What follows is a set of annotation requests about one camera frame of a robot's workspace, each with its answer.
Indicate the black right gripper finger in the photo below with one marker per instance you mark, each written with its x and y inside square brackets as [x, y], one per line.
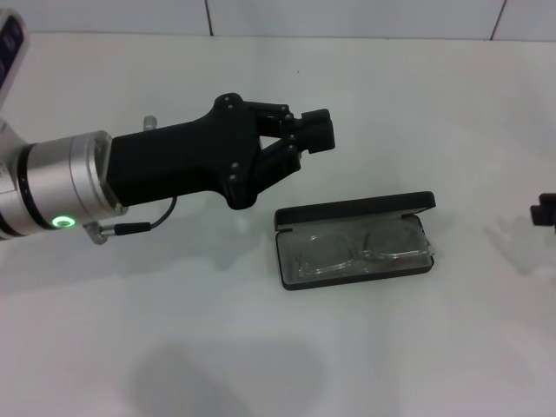
[545, 210]

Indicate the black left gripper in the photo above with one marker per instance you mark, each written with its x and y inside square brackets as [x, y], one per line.
[182, 160]

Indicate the black glasses case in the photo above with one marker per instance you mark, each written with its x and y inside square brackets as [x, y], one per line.
[347, 208]

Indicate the clear plastic glasses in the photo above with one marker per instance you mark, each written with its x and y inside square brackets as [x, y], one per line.
[360, 262]

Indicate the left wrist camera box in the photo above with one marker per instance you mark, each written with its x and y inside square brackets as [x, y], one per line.
[11, 56]

